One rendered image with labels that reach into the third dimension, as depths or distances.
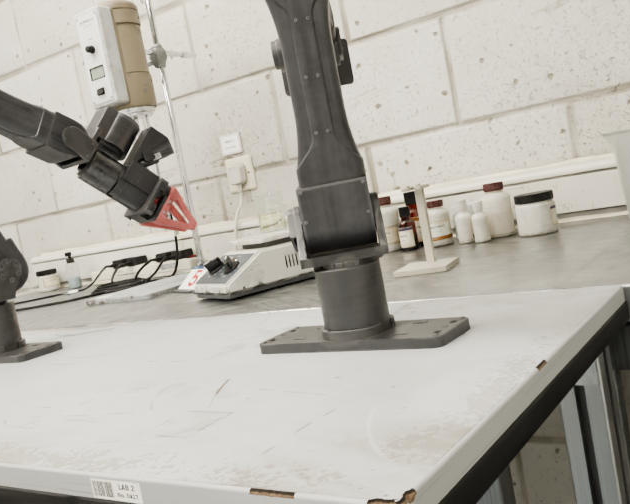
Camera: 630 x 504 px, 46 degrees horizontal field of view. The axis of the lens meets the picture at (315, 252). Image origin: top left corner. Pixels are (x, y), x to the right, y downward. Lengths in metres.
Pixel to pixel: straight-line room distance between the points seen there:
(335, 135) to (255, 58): 1.16
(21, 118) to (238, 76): 0.81
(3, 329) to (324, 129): 0.60
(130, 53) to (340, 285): 1.07
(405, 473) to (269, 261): 0.86
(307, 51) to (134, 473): 0.39
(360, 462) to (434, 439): 0.04
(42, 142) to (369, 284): 0.64
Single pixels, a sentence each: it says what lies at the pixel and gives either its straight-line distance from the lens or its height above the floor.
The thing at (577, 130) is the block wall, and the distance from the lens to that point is 1.49.
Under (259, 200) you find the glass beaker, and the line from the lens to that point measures 1.30.
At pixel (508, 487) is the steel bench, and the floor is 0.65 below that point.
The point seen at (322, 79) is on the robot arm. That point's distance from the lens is 0.68.
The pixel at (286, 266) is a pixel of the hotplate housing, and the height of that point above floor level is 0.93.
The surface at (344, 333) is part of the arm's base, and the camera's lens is 0.67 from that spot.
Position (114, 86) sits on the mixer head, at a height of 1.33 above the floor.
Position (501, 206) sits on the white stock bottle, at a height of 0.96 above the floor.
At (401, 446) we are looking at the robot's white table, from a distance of 0.43.
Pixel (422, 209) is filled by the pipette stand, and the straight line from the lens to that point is 1.13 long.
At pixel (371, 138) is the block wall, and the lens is 1.65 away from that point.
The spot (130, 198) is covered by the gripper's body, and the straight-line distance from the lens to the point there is 1.23.
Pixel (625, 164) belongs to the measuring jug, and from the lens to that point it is 1.29.
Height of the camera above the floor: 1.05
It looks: 5 degrees down
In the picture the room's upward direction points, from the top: 11 degrees counter-clockwise
